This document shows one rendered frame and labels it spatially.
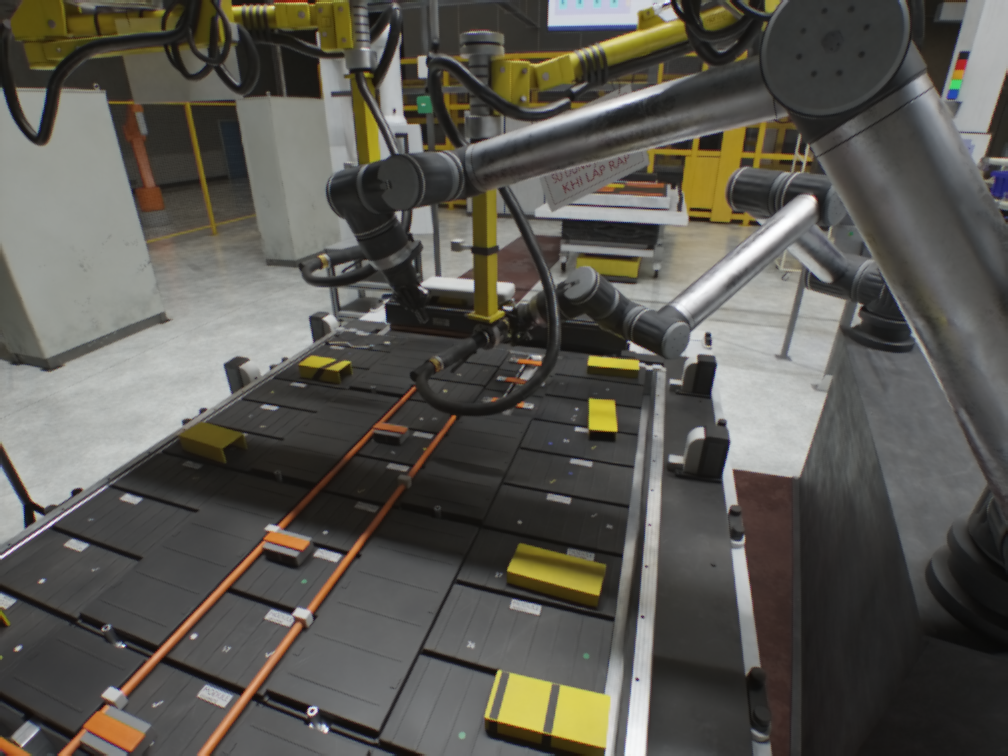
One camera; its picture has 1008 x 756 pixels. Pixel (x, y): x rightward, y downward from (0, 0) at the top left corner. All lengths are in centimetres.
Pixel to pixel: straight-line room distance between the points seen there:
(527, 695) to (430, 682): 15
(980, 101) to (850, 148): 421
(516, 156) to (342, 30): 87
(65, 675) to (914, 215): 129
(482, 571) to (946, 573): 93
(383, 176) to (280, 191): 628
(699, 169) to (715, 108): 1005
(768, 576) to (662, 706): 161
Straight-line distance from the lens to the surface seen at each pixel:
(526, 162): 108
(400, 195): 106
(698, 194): 1105
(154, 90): 197
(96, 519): 135
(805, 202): 179
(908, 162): 72
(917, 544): 147
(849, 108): 71
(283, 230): 745
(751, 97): 96
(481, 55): 141
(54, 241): 541
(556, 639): 89
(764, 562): 261
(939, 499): 166
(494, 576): 96
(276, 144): 728
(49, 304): 539
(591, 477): 118
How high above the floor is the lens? 172
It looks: 27 degrees down
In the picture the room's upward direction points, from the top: straight up
